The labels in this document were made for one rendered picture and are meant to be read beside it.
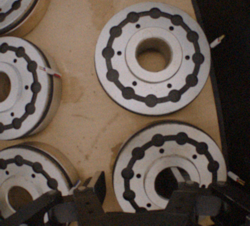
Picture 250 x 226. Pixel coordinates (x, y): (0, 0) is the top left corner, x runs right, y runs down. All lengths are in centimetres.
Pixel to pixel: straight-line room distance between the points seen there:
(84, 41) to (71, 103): 7
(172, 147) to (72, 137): 10
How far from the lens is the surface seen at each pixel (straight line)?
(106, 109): 20
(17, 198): 23
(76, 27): 22
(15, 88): 19
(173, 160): 17
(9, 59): 21
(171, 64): 16
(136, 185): 18
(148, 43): 19
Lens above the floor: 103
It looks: 86 degrees down
